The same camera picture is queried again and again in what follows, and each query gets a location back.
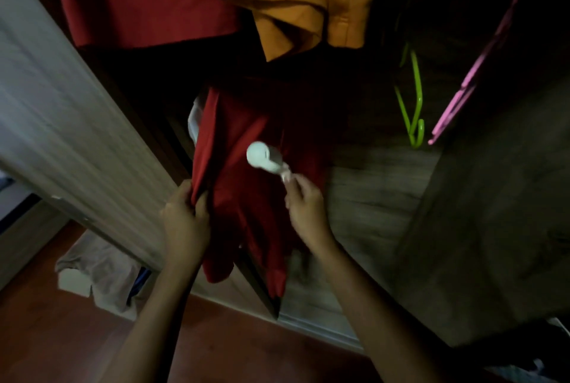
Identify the person's right hand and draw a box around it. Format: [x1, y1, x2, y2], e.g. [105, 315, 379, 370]
[284, 173, 337, 256]

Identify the person's left hand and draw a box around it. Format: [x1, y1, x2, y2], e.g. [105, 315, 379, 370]
[160, 179, 211, 266]

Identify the dark red garment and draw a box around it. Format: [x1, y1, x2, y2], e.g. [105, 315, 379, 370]
[191, 82, 341, 301]

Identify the white plastic hanger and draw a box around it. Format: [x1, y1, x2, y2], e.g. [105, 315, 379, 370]
[246, 141, 293, 184]

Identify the person's right forearm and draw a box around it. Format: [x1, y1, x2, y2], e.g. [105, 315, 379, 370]
[308, 238, 447, 383]

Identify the person's left forearm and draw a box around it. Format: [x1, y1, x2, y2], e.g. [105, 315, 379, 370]
[99, 258, 202, 383]

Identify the white garment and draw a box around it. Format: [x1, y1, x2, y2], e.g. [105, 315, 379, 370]
[187, 97, 209, 147]

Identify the grey cloth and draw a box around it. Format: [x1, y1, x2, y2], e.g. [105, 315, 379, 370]
[55, 230, 156, 322]

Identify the green plastic hanger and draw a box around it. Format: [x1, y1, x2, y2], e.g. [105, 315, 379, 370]
[394, 42, 426, 149]

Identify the light wooden wardrobe door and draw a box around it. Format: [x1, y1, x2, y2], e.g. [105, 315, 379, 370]
[0, 0, 278, 322]

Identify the wooden wardrobe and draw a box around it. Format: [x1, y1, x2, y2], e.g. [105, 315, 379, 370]
[134, 0, 570, 354]

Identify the pink plastic hanger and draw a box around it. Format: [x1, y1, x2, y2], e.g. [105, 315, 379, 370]
[428, 0, 539, 146]

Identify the pale crumpled cloth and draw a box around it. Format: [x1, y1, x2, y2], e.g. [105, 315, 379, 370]
[484, 317, 570, 383]

